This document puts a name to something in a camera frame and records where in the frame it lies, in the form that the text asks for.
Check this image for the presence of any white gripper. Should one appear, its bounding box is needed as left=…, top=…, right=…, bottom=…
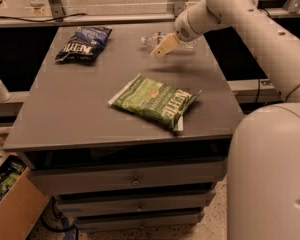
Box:
left=150, top=0, right=224, bottom=59

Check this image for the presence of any clear plastic water bottle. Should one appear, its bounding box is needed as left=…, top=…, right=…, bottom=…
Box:
left=141, top=31, right=197, bottom=54

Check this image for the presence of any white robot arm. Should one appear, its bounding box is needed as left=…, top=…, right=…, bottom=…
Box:
left=152, top=0, right=300, bottom=240

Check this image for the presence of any green Kettle chips bag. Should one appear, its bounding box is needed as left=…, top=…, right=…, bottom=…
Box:
left=108, top=74, right=201, bottom=132

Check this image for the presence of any dark blue Kettle chips bag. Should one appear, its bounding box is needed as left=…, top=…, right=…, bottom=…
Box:
left=55, top=27, right=112, bottom=63

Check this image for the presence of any grey drawer cabinet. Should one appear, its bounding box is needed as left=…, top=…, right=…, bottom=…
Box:
left=5, top=24, right=243, bottom=232

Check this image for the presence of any cardboard box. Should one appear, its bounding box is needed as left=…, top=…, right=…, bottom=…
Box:
left=0, top=135, right=52, bottom=240

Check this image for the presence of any black cable on rail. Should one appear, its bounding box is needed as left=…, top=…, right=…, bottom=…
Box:
left=0, top=12, right=88, bottom=24

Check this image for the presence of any metal frame rail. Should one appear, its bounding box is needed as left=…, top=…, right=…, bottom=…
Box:
left=0, top=0, right=300, bottom=29

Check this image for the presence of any black floor cable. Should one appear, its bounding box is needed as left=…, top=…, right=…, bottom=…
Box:
left=39, top=198, right=78, bottom=240

